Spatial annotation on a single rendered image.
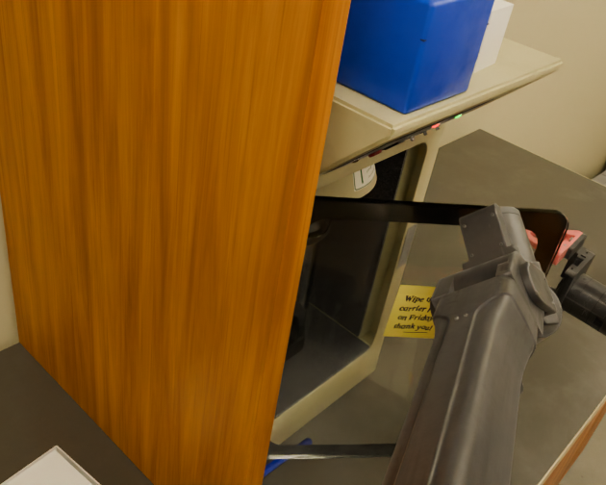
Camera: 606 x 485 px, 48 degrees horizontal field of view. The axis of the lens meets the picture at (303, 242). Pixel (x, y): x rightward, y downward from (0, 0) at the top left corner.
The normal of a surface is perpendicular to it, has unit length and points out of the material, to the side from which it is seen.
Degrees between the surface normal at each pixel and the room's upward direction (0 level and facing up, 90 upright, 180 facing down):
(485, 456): 44
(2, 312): 90
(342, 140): 90
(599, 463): 0
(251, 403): 90
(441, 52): 90
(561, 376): 0
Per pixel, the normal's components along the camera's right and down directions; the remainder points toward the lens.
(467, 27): 0.73, 0.48
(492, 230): -0.58, -0.35
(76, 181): -0.67, 0.34
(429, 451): -0.47, -0.87
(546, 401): 0.14, -0.81
